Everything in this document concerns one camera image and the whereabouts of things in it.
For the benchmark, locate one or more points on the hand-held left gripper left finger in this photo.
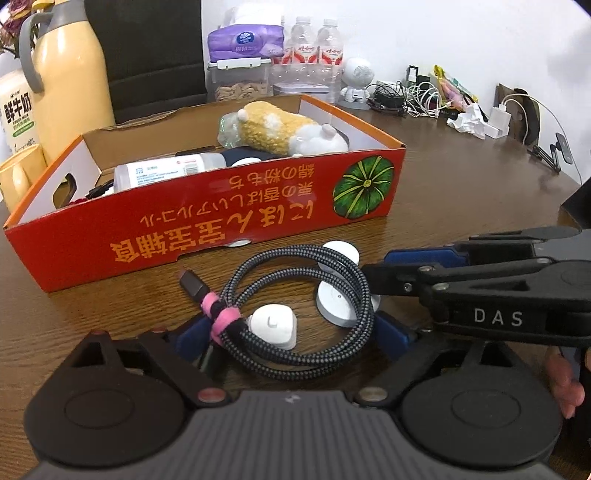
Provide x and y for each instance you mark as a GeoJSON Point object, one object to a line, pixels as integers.
{"type": "Point", "coordinates": [194, 339]}

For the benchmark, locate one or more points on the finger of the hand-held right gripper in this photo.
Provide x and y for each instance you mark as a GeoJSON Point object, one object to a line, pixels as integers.
{"type": "Point", "coordinates": [392, 278]}
{"type": "Point", "coordinates": [425, 257]}

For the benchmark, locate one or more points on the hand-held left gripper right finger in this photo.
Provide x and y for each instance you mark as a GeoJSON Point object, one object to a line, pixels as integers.
{"type": "Point", "coordinates": [397, 337]}

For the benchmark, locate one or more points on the white grey round disc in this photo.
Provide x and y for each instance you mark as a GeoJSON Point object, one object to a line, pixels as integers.
{"type": "Point", "coordinates": [337, 304]}

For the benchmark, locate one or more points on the white rounded triangular cap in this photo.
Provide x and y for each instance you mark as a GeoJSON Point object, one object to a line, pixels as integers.
{"type": "Point", "coordinates": [272, 325]}

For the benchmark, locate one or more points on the red cardboard box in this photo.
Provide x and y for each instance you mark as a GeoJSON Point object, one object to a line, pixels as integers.
{"type": "Point", "coordinates": [184, 226]}

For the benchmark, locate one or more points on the translucent cotton swab box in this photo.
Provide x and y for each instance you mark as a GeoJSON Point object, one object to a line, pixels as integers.
{"type": "Point", "coordinates": [166, 173]}

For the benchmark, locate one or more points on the yellow white plush toy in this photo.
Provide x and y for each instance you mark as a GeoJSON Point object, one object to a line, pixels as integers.
{"type": "Point", "coordinates": [281, 129]}

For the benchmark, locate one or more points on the person's right hand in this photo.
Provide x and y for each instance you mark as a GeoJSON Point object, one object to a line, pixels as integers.
{"type": "Point", "coordinates": [564, 387]}

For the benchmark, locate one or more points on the black box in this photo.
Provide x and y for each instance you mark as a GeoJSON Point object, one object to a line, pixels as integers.
{"type": "Point", "coordinates": [579, 207]}

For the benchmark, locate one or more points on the crumpled white tissue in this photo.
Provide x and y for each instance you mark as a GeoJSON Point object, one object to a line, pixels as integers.
{"type": "Point", "coordinates": [468, 120]}

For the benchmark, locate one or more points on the white power adapter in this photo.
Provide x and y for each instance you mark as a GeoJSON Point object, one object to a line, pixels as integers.
{"type": "Point", "coordinates": [500, 120]}

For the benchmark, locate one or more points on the black phone stand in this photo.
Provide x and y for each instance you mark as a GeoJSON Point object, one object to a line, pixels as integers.
{"type": "Point", "coordinates": [556, 152]}

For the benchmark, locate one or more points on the colourful snack packets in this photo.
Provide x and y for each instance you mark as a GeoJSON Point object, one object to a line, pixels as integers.
{"type": "Point", "coordinates": [455, 87]}

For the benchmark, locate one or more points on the small black object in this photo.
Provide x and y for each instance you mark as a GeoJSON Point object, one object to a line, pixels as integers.
{"type": "Point", "coordinates": [99, 190]}

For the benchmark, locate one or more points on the brown paper bag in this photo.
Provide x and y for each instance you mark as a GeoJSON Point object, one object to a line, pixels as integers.
{"type": "Point", "coordinates": [531, 115]}

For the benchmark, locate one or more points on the black charger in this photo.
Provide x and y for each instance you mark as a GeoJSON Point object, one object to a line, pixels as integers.
{"type": "Point", "coordinates": [416, 74]}

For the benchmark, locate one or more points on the white robot figurine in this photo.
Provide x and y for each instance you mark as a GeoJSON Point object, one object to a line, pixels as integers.
{"type": "Point", "coordinates": [356, 78]}

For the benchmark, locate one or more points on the dark blue object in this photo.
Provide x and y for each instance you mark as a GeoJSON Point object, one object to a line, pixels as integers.
{"type": "Point", "coordinates": [244, 153]}

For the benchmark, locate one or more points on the yellow mug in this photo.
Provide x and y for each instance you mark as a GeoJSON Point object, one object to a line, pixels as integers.
{"type": "Point", "coordinates": [21, 175]}

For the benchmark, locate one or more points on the clear seed container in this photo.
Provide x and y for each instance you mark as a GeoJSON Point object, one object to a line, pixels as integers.
{"type": "Point", "coordinates": [238, 85]}

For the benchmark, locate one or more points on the purple tissue pack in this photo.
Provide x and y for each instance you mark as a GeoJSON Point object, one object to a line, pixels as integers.
{"type": "Point", "coordinates": [244, 39]}

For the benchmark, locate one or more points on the white milk carton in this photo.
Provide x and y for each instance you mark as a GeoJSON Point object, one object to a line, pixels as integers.
{"type": "Point", "coordinates": [18, 115]}

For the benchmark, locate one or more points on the yellow thermos jug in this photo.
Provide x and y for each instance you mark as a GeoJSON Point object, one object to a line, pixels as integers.
{"type": "Point", "coordinates": [69, 83]}

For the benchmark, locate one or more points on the black paper bag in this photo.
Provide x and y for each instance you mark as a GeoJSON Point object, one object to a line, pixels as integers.
{"type": "Point", "coordinates": [147, 50]}

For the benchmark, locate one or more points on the dried pink flowers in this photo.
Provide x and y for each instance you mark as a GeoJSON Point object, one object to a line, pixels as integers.
{"type": "Point", "coordinates": [14, 18]}

